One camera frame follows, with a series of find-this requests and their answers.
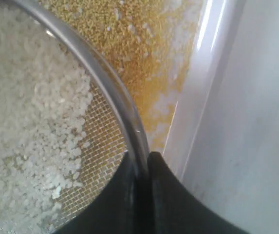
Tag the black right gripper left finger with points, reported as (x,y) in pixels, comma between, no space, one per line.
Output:
(123,206)

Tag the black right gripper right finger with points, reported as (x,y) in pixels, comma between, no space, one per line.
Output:
(176,210)

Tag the round steel mesh sieve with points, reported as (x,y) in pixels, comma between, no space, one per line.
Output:
(66,121)

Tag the yellow grain mixture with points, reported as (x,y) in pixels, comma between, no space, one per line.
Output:
(152,71)

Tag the white square plastic tray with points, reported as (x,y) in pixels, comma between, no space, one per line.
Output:
(217,20)

